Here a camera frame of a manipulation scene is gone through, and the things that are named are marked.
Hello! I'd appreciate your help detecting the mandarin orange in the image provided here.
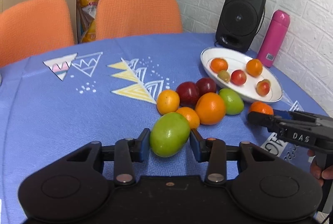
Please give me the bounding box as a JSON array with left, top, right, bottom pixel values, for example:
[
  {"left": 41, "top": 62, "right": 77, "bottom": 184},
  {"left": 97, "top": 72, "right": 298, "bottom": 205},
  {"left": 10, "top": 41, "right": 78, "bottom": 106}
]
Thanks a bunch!
[
  {"left": 210, "top": 58, "right": 229, "bottom": 74},
  {"left": 248, "top": 101, "right": 274, "bottom": 115}
]

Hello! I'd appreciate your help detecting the small kumquat orange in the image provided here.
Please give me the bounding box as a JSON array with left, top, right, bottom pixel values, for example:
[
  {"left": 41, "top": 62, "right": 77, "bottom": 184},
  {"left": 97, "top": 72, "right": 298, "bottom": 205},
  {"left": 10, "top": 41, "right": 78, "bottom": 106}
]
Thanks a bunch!
[
  {"left": 175, "top": 107, "right": 200, "bottom": 129},
  {"left": 156, "top": 90, "right": 180, "bottom": 115}
]

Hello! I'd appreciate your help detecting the red peach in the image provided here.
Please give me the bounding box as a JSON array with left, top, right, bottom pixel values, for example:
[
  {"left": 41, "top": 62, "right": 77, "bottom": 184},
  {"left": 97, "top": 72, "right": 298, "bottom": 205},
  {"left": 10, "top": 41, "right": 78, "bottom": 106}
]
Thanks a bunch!
[
  {"left": 256, "top": 79, "right": 271, "bottom": 96},
  {"left": 230, "top": 69, "right": 247, "bottom": 86}
]

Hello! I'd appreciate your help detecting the green plum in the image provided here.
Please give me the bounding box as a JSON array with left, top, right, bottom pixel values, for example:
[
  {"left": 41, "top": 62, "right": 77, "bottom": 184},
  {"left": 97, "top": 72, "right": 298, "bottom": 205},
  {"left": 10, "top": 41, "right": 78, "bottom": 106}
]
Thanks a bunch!
[
  {"left": 150, "top": 112, "right": 190, "bottom": 157},
  {"left": 219, "top": 88, "right": 244, "bottom": 116}
]

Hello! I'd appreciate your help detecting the large orange with navel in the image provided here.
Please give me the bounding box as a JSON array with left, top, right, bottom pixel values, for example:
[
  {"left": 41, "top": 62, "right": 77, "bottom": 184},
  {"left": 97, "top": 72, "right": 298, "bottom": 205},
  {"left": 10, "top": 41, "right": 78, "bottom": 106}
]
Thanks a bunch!
[{"left": 246, "top": 59, "right": 263, "bottom": 77}]

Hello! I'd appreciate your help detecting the dark red plum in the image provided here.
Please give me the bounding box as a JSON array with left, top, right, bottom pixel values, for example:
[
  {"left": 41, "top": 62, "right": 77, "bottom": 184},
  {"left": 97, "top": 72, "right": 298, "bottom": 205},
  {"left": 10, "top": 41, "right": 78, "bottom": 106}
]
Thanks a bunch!
[
  {"left": 176, "top": 81, "right": 200, "bottom": 107},
  {"left": 196, "top": 77, "right": 217, "bottom": 96}
]

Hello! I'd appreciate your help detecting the brown longan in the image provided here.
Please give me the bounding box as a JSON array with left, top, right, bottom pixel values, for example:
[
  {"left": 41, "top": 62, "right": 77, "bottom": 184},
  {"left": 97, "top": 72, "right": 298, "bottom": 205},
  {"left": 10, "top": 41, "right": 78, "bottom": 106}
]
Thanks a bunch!
[{"left": 217, "top": 70, "right": 230, "bottom": 83}]

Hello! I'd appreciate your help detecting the person's right hand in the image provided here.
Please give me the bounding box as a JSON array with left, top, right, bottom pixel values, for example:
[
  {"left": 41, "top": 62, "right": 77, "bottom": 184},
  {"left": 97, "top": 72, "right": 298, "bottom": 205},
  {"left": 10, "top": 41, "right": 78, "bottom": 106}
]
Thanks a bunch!
[{"left": 307, "top": 150, "right": 333, "bottom": 186}]

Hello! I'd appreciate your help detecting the white ceramic plate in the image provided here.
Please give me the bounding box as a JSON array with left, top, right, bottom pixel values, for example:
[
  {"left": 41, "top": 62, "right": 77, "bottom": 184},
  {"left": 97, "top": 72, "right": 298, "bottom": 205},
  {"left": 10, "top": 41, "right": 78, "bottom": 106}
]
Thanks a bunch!
[{"left": 200, "top": 47, "right": 283, "bottom": 104}]

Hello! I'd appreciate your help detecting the pink thermos bottle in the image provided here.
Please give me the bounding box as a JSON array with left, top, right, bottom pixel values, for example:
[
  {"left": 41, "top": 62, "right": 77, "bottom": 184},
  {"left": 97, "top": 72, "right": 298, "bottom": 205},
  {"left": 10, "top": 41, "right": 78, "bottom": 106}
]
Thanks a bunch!
[{"left": 257, "top": 10, "right": 290, "bottom": 68}]

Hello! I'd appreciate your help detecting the black speaker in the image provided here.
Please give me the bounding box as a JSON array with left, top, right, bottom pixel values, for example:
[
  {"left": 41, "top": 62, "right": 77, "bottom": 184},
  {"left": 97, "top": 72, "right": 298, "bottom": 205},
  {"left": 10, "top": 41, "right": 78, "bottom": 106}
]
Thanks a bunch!
[{"left": 216, "top": 0, "right": 266, "bottom": 53}]

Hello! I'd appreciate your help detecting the right orange chair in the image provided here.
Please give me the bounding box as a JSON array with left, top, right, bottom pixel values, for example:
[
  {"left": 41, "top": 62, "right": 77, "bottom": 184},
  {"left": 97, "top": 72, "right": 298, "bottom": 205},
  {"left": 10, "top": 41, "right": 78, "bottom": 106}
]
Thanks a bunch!
[{"left": 95, "top": 0, "right": 183, "bottom": 40}]

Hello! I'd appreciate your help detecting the orange chair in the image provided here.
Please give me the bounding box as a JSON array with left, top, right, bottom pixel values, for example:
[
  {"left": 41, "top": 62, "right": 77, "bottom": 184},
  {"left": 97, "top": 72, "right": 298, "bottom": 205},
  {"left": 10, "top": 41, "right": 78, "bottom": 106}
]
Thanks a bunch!
[
  {"left": 95, "top": 0, "right": 183, "bottom": 40},
  {"left": 1, "top": 0, "right": 75, "bottom": 67}
]

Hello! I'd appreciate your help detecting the left orange chair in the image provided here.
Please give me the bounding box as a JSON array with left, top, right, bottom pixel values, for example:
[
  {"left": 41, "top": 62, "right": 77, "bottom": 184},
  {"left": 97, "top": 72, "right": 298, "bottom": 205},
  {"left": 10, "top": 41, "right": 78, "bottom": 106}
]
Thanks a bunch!
[{"left": 1, "top": 0, "right": 75, "bottom": 67}]

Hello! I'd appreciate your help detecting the yellow snack bag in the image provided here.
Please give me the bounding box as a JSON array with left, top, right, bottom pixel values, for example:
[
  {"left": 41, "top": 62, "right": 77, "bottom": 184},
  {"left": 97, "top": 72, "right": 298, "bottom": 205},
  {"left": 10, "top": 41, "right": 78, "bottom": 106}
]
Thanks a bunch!
[{"left": 77, "top": 0, "right": 99, "bottom": 43}]

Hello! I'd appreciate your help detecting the black speaker cable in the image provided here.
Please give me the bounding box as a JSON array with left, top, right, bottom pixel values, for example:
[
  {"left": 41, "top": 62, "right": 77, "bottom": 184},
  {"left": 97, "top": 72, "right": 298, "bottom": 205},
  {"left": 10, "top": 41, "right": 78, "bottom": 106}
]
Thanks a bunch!
[{"left": 253, "top": 6, "right": 266, "bottom": 40}]

